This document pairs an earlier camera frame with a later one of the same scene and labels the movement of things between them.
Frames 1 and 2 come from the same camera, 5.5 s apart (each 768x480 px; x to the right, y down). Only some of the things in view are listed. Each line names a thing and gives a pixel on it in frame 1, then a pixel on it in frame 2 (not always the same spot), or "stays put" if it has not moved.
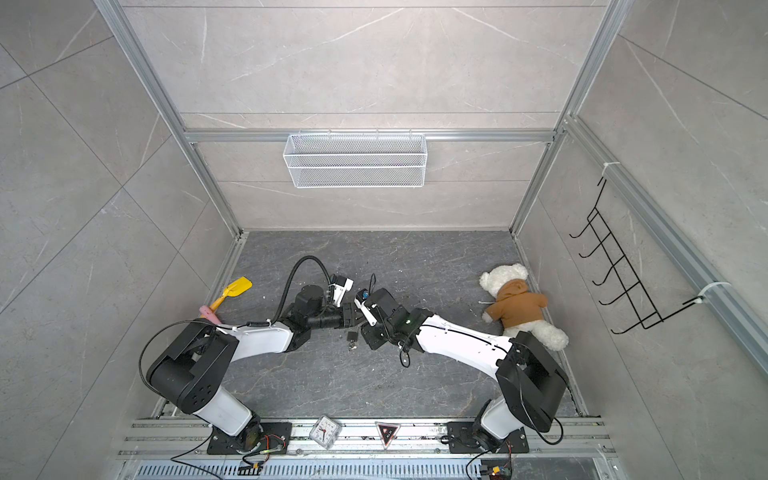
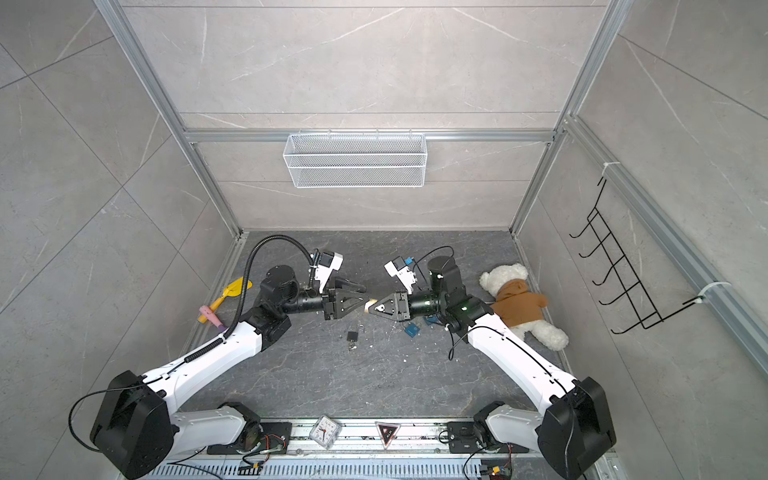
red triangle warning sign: x=386 y=432 stays put
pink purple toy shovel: x=208 y=313 stays put
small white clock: x=325 y=432 stays put
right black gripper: x=367 y=332 -> x=402 y=307
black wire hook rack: x=635 y=295 stays put
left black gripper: x=350 y=316 -> x=336 y=294
